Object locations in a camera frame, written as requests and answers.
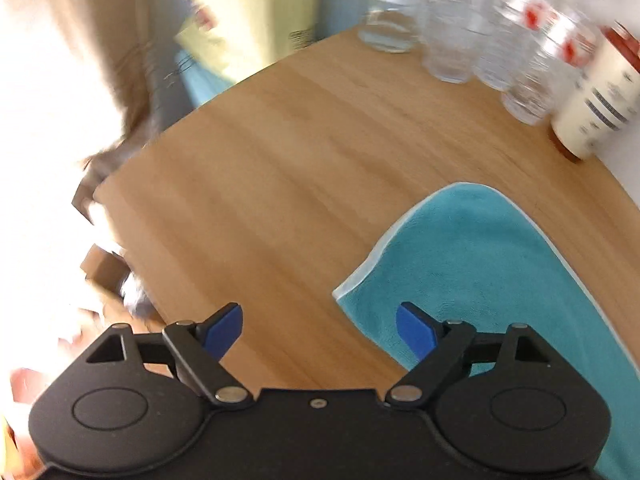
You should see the brown cardboard box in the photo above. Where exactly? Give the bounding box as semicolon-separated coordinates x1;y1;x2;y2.
80;245;130;301

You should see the teal towel with white trim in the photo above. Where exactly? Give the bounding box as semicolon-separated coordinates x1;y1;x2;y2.
332;182;639;479

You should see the clear water bottle red label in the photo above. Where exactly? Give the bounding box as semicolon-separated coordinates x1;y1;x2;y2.
422;0;491;84

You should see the glass jar with white lid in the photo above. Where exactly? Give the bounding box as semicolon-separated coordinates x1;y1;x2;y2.
358;0;421;54

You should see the white cup with red lid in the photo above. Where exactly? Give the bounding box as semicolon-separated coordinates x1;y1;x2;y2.
550;23;639;162

